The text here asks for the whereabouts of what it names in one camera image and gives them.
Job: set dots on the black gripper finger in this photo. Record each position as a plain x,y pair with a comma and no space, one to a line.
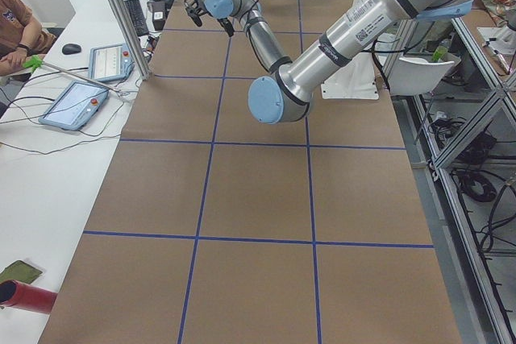
228,27

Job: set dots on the red cylinder tube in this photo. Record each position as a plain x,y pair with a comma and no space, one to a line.
18,295

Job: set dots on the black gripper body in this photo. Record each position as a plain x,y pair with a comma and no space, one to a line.
228,26

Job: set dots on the seated person brown shirt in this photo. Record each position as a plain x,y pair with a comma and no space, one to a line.
22,36

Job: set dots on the aluminium frame post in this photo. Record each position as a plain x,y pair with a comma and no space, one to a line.
132,40

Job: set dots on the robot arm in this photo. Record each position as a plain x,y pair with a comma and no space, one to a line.
285,94

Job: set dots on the black computer mouse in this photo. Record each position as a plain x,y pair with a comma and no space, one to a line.
71,49

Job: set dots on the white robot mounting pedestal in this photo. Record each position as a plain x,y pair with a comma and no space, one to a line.
355,81

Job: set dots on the green cloth pouch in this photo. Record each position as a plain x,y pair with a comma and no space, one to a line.
20,271

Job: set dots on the aluminium frame rack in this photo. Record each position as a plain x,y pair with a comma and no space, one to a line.
461,137

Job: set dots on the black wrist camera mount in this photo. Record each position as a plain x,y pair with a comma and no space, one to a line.
193,9

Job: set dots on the far blue teach pendant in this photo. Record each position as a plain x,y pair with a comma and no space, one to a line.
110,63

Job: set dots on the black keyboard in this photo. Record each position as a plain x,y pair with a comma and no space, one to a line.
137,17

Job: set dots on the blue teach pendant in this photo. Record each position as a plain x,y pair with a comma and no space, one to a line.
75,106
110,63

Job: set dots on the green handled metal rod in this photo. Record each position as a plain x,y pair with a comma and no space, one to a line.
35,62

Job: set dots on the near blue teach pendant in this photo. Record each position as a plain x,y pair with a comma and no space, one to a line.
75,106

